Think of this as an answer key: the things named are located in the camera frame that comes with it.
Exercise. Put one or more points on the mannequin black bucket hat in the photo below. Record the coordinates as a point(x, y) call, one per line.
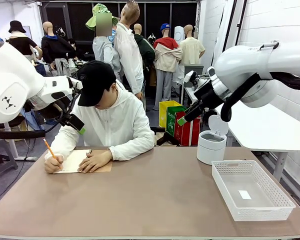
point(21, 45)

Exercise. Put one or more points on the mannequin red cream jacket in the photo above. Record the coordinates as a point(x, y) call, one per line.
point(167, 57)

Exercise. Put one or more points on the wooden black floor stand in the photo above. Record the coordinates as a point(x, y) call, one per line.
point(165, 138)

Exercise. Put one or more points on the figure green checkered hat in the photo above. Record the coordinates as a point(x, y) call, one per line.
point(101, 47)

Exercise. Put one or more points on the black baseball cap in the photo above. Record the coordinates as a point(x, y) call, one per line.
point(96, 80)

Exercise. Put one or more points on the yellow bag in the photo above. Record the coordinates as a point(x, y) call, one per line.
point(165, 110)

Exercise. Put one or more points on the mannequin cream shirt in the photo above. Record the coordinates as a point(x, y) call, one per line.
point(191, 50)

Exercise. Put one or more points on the white perforated plastic basket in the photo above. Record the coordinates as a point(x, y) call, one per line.
point(272, 190)

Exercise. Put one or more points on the white lidded trash bin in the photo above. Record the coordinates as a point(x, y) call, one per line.
point(211, 150)

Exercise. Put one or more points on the white oval object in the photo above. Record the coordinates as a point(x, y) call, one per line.
point(179, 33)

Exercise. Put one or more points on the person's left forearm white sleeve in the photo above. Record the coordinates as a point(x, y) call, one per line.
point(132, 150)

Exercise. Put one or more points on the large white side table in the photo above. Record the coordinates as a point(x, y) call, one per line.
point(265, 130)

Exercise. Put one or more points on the small white table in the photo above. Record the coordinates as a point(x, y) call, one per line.
point(190, 93)

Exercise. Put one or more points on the green bag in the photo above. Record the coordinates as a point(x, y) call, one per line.
point(171, 118)

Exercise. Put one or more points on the person's right hand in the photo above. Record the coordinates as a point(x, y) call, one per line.
point(52, 163)

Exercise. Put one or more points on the white sticker in basket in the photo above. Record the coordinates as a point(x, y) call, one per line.
point(244, 194)

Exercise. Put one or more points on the white desk leg frame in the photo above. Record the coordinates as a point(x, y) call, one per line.
point(12, 147)

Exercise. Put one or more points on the yellow pencil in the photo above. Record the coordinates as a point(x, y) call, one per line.
point(48, 147)

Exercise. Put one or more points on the background person in black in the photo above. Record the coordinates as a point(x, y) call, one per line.
point(75, 48)

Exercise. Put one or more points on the mannequin black hoodie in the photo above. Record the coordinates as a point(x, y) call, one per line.
point(55, 47)

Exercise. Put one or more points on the person's right forearm white sleeve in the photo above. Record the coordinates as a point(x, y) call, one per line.
point(61, 142)

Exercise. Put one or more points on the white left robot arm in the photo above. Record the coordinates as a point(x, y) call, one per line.
point(12, 82)

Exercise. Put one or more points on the tall mannequin white shirt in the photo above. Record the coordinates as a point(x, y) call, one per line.
point(127, 55)

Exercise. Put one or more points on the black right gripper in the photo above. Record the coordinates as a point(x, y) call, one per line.
point(207, 96)

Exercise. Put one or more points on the mannequin dark green jacket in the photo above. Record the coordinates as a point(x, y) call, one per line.
point(145, 52)

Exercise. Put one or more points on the person's torso white hoodie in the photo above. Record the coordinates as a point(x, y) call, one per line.
point(120, 120)

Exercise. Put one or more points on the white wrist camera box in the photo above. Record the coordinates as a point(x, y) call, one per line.
point(190, 76)

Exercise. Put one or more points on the gray plastic stool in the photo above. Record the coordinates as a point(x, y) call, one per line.
point(0, 150)

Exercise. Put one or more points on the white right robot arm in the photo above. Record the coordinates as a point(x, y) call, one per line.
point(240, 65)

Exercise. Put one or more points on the person's left hand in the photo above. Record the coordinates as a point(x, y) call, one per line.
point(95, 161)

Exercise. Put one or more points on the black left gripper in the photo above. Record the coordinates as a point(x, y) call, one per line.
point(52, 110)

